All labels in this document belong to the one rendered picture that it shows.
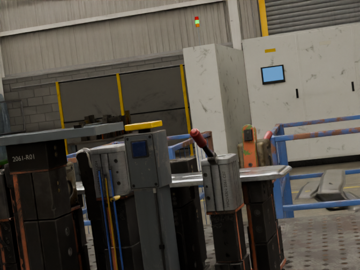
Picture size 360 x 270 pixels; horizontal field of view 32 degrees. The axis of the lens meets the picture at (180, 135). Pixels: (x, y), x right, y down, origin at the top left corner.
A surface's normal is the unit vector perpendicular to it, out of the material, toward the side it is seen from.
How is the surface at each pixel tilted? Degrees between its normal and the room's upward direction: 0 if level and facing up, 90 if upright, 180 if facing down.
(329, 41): 90
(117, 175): 90
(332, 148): 90
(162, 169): 90
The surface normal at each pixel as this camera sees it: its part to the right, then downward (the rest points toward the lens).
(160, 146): 0.94, -0.10
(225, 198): -0.33, 0.09
